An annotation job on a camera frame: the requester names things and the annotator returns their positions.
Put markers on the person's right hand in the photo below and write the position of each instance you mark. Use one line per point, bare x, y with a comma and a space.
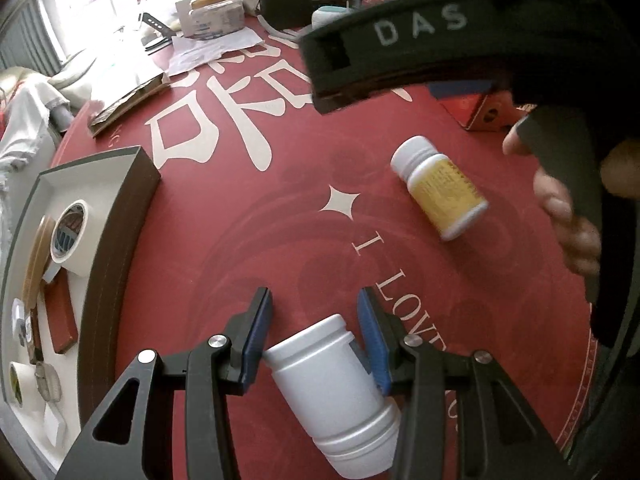
570, 230

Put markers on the small white roll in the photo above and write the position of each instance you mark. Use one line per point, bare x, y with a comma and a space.
28, 372

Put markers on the white printed carton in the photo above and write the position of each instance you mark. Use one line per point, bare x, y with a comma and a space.
215, 20

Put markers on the red printed round table mat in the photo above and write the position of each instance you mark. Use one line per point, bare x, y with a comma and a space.
310, 240

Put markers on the white jar teal lid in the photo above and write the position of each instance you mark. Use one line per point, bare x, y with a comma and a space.
327, 16

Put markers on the large white plastic bottle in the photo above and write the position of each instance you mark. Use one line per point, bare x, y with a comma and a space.
330, 390

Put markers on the grey curtain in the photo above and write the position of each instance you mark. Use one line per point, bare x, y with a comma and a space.
30, 40

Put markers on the brown flat packet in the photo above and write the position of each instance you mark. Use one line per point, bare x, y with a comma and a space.
125, 105

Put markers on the white paper sheets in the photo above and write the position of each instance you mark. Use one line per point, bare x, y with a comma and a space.
210, 50

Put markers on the red-brown box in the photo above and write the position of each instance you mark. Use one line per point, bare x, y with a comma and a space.
60, 315

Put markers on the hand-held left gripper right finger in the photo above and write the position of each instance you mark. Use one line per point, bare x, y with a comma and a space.
372, 340

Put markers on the wide white tape roll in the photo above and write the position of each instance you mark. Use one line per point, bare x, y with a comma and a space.
92, 246

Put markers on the clear plastic piece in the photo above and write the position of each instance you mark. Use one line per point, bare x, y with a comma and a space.
19, 317

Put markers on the person in grey clothes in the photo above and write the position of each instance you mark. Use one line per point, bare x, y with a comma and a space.
25, 105

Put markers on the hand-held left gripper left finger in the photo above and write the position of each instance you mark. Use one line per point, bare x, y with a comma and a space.
255, 340

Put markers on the black case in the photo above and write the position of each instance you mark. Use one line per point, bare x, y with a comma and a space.
295, 7

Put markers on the yellow label white bottle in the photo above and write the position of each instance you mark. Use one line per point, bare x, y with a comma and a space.
445, 190

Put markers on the small square white box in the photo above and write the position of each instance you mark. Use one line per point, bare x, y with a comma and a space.
55, 425

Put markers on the red cardboard box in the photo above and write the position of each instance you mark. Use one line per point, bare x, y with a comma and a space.
465, 110

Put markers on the grey shallow tray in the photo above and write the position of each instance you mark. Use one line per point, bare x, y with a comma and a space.
107, 195

